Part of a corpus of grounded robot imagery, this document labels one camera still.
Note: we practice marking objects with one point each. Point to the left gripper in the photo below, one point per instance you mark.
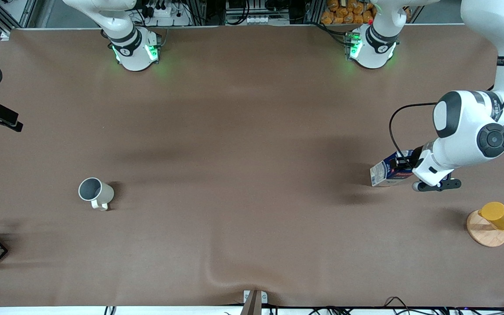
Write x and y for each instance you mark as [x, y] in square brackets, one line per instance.
[414, 155]

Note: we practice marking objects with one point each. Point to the blue and white milk carton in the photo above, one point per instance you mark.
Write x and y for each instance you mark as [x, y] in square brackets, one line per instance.
[381, 175]

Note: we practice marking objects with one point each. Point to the yellow cup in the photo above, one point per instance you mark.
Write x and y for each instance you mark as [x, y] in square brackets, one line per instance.
[499, 215]

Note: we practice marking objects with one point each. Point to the long white power strip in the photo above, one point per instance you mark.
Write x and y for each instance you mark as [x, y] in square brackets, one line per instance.
[267, 19]

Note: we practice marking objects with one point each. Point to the white cup with grey inside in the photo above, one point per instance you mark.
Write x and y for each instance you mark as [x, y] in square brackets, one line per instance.
[92, 190]

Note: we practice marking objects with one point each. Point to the white power strip with plugs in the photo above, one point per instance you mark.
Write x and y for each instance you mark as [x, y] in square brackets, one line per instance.
[166, 15]

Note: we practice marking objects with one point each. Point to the wooden mug stand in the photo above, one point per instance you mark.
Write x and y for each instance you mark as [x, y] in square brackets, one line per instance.
[486, 234]

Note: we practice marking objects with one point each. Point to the orange snack packs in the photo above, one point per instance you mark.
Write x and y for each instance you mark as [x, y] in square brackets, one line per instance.
[344, 13]

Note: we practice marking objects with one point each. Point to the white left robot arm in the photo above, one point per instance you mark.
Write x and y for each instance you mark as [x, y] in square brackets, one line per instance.
[464, 131]

